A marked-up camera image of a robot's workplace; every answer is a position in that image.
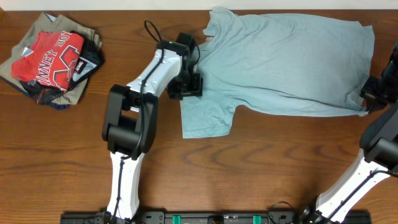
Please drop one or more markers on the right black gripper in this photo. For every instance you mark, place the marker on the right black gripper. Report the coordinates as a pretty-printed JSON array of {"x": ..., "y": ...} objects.
[{"x": 369, "y": 93}]

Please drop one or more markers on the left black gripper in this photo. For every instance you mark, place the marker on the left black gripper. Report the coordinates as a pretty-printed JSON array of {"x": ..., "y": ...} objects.
[{"x": 196, "y": 89}]

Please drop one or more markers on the light blue t-shirt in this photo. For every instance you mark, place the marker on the light blue t-shirt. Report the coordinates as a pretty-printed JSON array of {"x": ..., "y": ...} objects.
[{"x": 280, "y": 64}]

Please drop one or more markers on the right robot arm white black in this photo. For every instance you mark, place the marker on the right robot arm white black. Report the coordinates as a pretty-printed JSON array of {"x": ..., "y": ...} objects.
[{"x": 376, "y": 161}]

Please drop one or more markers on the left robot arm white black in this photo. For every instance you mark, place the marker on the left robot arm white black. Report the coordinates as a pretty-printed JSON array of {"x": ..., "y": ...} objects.
[{"x": 130, "y": 122}]

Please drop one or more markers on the red printed t-shirt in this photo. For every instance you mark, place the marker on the red printed t-shirt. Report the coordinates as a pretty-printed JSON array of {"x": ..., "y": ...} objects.
[{"x": 52, "y": 61}]

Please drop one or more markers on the khaki folded garment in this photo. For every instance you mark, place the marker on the khaki folded garment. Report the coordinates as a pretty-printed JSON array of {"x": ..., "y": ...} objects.
[{"x": 45, "y": 24}]

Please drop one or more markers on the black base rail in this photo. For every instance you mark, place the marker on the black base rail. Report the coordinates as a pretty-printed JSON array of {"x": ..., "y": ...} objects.
[{"x": 162, "y": 217}]

